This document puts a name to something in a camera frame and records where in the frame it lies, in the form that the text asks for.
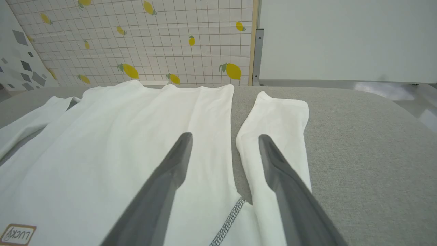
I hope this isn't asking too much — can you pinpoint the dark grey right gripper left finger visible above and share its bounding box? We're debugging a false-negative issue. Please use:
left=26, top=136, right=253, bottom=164
left=101, top=133, right=194, bottom=246

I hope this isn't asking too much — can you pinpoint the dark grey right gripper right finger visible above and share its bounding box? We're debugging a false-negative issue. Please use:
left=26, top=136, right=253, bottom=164
left=258, top=135, right=347, bottom=246

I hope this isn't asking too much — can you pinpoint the white garment with black stitching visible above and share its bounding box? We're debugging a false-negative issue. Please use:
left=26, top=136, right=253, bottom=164
left=0, top=79, right=313, bottom=246

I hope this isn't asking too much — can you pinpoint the lemon-print partition screen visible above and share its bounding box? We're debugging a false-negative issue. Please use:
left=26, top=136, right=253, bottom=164
left=5, top=0, right=260, bottom=86

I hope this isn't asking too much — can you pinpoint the white board on metal stand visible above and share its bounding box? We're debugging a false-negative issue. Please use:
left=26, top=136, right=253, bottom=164
left=253, top=0, right=437, bottom=87

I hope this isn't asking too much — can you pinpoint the grey diamond pattern panel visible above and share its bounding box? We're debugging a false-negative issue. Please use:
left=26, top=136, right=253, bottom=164
left=0, top=0, right=59, bottom=91

